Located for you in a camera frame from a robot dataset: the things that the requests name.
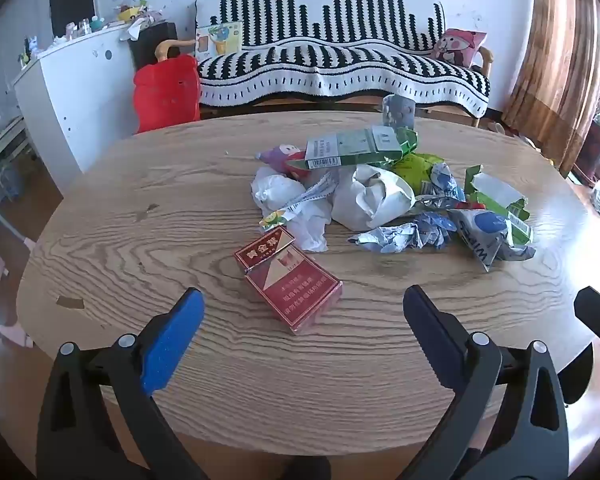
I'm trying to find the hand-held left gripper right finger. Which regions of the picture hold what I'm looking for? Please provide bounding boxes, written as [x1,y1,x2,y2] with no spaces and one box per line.
[402,285,571,480]

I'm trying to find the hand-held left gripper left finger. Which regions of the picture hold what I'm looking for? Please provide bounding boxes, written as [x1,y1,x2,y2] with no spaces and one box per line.
[36,287,208,480]

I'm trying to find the red cigarette box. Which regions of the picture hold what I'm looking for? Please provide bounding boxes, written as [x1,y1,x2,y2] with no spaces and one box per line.
[232,225,343,336]

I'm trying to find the large white paper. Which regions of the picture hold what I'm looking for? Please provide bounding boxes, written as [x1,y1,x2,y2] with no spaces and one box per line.
[331,164,417,231]

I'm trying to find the long crumpled blue-white wrapper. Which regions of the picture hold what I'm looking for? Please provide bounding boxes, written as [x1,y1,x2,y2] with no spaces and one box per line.
[347,211,458,253]

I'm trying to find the blue white wipes packet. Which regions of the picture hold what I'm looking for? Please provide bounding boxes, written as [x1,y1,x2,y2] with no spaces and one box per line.
[447,207,536,272]

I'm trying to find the dark red plant stand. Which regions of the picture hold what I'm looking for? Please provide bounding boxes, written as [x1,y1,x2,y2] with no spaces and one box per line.
[575,120,600,178]

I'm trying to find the torn green white box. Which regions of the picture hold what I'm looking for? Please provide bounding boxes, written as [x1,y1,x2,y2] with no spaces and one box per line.
[464,165,532,221]

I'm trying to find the small crumpled blue-white wrapper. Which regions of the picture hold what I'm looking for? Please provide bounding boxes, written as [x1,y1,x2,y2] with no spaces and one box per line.
[420,161,467,211]

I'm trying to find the crumpled white tissue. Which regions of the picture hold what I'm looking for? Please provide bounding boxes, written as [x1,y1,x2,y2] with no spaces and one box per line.
[285,195,333,253]
[251,166,307,217]

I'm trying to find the yellow-green snack wrapper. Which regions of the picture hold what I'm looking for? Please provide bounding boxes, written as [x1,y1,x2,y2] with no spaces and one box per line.
[392,152,448,196]

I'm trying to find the green cigarette carton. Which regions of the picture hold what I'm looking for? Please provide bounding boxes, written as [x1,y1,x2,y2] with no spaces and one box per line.
[305,127,406,170]

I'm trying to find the brown patterned curtain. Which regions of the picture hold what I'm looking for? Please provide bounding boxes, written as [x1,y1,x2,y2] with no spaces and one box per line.
[502,0,600,178]

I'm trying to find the grey paper cup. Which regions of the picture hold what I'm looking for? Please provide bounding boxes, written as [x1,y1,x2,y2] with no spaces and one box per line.
[381,94,416,128]

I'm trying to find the red plastic chair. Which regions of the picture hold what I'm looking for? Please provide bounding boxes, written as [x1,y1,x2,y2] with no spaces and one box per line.
[132,55,202,134]

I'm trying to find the white metal rack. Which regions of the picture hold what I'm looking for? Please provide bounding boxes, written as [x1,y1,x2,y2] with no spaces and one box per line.
[0,115,36,211]

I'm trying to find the wooden sofa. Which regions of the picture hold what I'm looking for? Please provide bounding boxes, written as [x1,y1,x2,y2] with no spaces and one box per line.
[155,0,495,128]

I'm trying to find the white cabinet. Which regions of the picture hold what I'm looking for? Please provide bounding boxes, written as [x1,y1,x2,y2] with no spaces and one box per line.
[12,24,141,196]

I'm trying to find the pink cartoon pillow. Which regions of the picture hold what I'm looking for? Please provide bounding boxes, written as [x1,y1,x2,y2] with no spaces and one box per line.
[432,29,488,68]

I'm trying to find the black white striped blanket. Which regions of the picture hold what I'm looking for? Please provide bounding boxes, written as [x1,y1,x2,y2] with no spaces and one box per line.
[195,0,492,117]

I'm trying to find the black box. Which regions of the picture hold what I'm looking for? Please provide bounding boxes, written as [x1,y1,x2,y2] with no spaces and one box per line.
[128,22,180,71]

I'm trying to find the colourful picture book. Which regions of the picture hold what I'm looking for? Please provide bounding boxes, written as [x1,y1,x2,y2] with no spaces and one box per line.
[195,21,243,58]

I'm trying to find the white crumpled cloth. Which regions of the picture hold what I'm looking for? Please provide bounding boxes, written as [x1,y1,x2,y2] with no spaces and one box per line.
[120,15,153,41]

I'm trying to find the row of small figurines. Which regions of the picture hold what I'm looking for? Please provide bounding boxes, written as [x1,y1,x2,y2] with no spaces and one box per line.
[65,17,106,38]

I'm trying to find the yellow toy box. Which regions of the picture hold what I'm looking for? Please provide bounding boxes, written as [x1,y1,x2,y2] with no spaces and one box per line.
[117,2,148,23]

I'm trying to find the pink white frame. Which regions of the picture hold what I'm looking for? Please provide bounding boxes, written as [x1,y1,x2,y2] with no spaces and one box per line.
[0,220,36,348]

